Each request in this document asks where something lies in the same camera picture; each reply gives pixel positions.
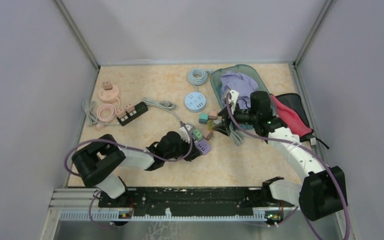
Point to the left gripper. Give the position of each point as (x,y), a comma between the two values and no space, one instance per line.
(193,154)

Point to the pink round power socket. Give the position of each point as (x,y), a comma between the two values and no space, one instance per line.
(109,96)

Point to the teal USB charger plug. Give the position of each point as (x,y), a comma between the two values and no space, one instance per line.
(203,118)

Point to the yellow USB charger plug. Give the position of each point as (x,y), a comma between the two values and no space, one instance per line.
(210,125)

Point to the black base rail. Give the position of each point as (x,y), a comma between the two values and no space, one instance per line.
(191,201)

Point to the blue round power socket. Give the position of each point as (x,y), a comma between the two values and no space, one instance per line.
(195,102)

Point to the green plug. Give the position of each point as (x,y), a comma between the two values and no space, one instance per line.
(197,135)

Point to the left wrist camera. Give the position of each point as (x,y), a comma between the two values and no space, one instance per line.
(186,132)

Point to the black power strip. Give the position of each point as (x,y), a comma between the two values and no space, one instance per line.
(140,109)

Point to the purple power strip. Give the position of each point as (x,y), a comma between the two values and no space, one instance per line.
(203,146)

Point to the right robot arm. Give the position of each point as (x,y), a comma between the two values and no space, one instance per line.
(322,189)

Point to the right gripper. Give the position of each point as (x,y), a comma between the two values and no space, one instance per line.
(224,127)

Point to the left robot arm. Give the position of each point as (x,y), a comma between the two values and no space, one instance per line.
(96,162)

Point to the red and black bag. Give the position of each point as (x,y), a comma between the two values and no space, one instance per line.
(291,110)

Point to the brown pink USB charger plug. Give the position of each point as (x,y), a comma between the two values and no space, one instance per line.
(212,115)

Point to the teal plastic basin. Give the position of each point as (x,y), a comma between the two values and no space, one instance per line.
(261,115)

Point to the lavender cloth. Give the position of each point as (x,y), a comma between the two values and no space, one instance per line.
(241,83)

